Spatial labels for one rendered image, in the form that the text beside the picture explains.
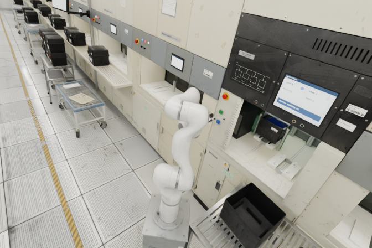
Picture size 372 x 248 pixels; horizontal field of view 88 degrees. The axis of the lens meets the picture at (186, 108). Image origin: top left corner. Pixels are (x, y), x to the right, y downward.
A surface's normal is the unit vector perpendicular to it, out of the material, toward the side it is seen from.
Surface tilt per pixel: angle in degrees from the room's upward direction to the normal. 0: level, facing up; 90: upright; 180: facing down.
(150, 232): 0
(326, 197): 90
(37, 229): 0
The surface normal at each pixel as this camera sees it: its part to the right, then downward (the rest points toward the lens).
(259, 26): -0.75, 0.23
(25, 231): 0.15, -0.85
